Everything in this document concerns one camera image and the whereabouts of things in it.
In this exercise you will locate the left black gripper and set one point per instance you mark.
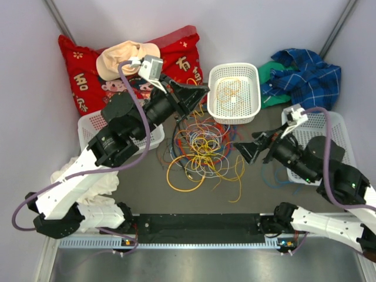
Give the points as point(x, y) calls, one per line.
point(183, 98)

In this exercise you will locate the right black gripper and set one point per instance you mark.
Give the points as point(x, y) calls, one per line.
point(264, 140)

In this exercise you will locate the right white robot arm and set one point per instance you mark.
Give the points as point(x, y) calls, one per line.
point(340, 184)

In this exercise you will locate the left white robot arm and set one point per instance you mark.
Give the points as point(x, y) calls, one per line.
point(59, 212)

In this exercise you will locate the red printed pillow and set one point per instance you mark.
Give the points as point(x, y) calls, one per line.
point(91, 93)

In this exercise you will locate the centre white perforated basket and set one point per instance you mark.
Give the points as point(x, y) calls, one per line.
point(234, 97)

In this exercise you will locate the white perforated basket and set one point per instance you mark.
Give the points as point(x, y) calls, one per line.
point(89, 125)
point(234, 97)
point(316, 126)

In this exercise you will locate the right white perforated basket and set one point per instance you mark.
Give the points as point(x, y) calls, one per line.
point(316, 126)

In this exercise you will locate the green cloth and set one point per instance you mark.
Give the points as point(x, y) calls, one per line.
point(264, 72)

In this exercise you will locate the blue plaid shirt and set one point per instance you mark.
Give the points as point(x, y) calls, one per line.
point(313, 82)

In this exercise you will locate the beige cap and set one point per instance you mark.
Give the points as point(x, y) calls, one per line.
point(108, 61)

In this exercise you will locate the left white perforated basket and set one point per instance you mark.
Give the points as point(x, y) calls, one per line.
point(89, 125)

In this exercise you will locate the white crumpled cloth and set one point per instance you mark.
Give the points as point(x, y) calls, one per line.
point(99, 193)

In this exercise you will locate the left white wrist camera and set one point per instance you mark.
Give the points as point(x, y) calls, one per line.
point(149, 68)

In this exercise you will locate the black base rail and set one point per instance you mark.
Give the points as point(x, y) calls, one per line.
point(199, 228)

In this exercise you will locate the grey slotted cable duct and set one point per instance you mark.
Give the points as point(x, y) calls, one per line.
point(111, 242)

